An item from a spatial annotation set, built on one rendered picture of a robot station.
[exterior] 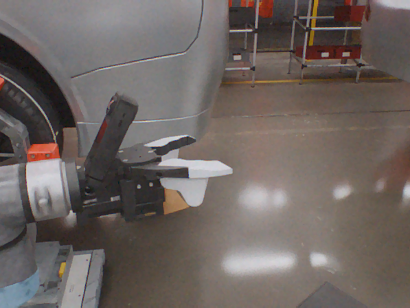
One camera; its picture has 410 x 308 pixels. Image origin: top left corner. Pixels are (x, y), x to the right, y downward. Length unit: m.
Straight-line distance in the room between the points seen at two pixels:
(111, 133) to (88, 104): 1.11
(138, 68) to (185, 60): 0.19
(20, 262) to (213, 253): 1.76
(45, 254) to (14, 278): 1.49
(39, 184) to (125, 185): 0.10
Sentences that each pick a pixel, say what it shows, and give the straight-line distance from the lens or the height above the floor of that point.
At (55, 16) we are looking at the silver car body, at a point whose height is 1.31.
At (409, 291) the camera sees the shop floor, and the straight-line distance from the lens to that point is 2.28.
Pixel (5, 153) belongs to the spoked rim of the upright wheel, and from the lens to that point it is 1.61.
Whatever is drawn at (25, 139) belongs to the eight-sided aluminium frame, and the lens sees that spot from 1.49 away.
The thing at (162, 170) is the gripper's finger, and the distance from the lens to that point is 0.46.
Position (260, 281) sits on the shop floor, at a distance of 2.10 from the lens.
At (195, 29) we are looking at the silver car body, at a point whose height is 1.26.
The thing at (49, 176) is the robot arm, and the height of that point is 1.25.
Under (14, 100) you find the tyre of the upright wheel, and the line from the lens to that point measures 1.49.
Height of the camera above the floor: 1.47
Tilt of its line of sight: 26 degrees down
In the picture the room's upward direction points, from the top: straight up
